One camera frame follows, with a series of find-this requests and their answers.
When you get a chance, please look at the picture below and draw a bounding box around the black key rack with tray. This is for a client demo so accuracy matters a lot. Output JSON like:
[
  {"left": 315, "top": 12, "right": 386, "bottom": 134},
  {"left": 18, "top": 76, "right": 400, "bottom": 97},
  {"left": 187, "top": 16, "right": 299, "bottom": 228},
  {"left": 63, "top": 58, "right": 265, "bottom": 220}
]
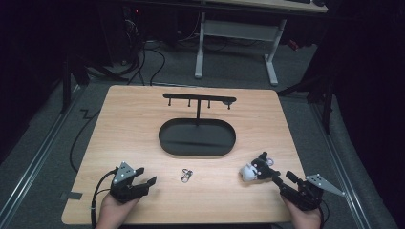
[{"left": 158, "top": 93, "right": 238, "bottom": 157}]

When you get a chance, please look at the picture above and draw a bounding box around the person's right hand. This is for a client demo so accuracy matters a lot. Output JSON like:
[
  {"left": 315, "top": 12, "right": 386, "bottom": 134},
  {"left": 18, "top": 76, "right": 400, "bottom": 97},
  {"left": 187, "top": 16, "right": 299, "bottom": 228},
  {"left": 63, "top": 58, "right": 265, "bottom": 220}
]
[{"left": 281, "top": 195, "right": 323, "bottom": 229}]

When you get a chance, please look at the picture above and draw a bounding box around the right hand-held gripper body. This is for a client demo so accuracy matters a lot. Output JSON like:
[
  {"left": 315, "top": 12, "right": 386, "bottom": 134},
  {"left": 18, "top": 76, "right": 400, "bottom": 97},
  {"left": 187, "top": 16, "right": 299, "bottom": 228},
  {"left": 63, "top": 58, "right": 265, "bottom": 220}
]
[{"left": 280, "top": 174, "right": 346, "bottom": 212}]

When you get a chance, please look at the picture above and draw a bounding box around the black metal stand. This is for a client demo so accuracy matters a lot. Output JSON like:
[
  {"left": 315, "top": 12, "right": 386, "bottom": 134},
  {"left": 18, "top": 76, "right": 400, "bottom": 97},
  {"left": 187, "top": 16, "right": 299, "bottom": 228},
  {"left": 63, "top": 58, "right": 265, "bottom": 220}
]
[
  {"left": 276, "top": 71, "right": 335, "bottom": 135},
  {"left": 59, "top": 52, "right": 128, "bottom": 115}
]

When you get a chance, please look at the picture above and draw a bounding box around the black and white plush keychain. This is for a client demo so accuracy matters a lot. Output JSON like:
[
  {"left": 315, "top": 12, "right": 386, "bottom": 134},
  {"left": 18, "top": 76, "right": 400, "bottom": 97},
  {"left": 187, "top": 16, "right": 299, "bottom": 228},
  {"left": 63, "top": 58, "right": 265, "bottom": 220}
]
[{"left": 239, "top": 151, "right": 276, "bottom": 183}]

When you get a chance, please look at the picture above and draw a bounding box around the black floor cable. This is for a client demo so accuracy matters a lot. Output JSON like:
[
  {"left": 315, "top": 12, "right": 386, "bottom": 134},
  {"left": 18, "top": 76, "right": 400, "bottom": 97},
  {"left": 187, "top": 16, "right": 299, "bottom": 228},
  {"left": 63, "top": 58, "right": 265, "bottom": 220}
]
[{"left": 69, "top": 108, "right": 103, "bottom": 175}]

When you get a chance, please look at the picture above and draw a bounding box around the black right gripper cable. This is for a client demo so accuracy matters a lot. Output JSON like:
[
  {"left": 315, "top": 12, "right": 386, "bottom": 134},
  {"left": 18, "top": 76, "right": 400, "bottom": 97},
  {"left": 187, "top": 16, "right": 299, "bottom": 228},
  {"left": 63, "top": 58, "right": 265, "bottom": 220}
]
[{"left": 319, "top": 199, "right": 330, "bottom": 229}]

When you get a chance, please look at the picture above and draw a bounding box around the dark computer tower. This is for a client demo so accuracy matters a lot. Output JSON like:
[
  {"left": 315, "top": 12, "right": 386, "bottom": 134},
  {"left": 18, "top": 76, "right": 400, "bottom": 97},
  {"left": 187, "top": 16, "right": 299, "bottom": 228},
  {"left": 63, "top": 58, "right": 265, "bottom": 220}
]
[{"left": 120, "top": 5, "right": 145, "bottom": 66}]

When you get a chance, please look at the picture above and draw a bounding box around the metal floor rail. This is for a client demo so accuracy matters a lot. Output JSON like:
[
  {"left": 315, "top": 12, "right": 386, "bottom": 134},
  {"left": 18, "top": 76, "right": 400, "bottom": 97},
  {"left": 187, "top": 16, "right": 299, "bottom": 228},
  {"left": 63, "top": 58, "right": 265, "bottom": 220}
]
[
  {"left": 309, "top": 100, "right": 373, "bottom": 229},
  {"left": 0, "top": 85, "right": 82, "bottom": 221}
]

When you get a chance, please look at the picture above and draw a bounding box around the white-legged desk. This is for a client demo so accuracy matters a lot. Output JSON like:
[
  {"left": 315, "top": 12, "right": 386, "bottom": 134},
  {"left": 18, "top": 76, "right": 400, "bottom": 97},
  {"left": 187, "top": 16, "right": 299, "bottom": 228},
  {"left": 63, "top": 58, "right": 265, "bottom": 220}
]
[{"left": 193, "top": 0, "right": 329, "bottom": 87}]

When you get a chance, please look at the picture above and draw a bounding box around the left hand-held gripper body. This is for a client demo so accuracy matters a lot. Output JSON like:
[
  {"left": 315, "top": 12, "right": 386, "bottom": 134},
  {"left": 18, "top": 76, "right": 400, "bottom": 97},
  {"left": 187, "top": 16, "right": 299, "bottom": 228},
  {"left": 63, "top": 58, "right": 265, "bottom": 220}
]
[{"left": 109, "top": 161, "right": 151, "bottom": 204}]

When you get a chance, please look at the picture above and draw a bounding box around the person's left hand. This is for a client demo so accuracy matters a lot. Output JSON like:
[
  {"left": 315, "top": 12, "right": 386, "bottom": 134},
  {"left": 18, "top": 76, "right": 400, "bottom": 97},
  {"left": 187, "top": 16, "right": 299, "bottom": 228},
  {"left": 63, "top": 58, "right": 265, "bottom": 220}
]
[{"left": 95, "top": 192, "right": 140, "bottom": 229}]

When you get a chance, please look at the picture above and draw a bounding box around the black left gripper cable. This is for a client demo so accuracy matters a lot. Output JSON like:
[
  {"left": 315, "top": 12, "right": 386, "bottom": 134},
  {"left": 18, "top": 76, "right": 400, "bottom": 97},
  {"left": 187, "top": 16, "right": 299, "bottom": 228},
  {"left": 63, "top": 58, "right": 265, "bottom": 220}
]
[{"left": 90, "top": 168, "right": 118, "bottom": 229}]

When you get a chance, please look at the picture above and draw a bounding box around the small red object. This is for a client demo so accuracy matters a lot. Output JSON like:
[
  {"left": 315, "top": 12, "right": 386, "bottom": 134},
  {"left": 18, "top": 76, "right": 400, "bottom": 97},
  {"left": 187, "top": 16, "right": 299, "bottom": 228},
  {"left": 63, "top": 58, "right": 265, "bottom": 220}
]
[{"left": 287, "top": 38, "right": 301, "bottom": 52}]

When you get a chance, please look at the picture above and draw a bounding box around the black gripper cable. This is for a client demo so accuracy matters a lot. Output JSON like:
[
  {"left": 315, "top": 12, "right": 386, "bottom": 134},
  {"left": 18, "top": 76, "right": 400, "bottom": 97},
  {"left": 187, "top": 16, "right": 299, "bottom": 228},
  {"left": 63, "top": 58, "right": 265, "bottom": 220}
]
[
  {"left": 319, "top": 199, "right": 330, "bottom": 229},
  {"left": 90, "top": 168, "right": 118, "bottom": 229}
]

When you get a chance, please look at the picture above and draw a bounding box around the silver metal keyring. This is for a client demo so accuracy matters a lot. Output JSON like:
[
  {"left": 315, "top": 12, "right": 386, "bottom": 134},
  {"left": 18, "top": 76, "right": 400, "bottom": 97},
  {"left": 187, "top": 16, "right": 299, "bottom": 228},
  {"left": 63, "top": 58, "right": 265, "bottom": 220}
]
[{"left": 181, "top": 168, "right": 194, "bottom": 184}]

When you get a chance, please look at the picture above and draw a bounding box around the bundle of black cables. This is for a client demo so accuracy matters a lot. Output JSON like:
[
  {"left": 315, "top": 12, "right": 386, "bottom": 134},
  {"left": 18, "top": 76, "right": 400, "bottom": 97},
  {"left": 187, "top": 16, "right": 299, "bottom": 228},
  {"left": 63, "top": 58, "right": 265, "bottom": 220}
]
[{"left": 125, "top": 39, "right": 167, "bottom": 87}]

